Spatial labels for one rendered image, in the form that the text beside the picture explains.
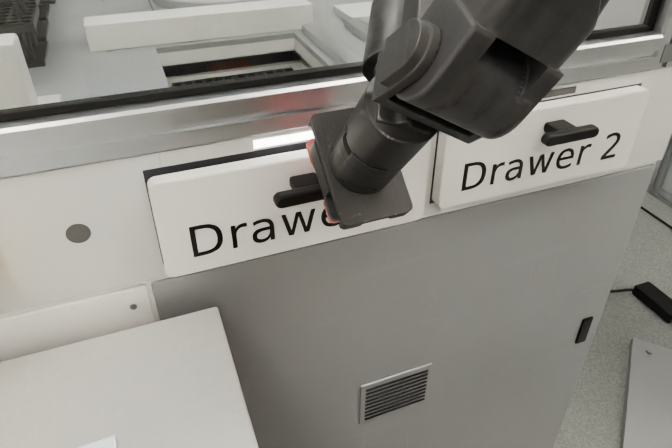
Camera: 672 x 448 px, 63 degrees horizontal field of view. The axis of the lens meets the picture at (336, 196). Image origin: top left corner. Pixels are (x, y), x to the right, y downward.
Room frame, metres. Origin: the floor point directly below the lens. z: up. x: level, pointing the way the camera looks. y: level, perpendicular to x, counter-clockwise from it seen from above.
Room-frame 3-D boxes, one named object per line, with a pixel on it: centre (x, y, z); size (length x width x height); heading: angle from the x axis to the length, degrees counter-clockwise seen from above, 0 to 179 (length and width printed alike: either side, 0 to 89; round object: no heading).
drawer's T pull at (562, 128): (0.58, -0.26, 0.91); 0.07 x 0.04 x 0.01; 111
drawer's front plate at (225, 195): (0.48, 0.04, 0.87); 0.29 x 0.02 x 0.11; 111
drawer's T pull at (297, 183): (0.46, 0.03, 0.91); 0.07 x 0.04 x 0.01; 111
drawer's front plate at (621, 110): (0.60, -0.25, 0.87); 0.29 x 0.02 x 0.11; 111
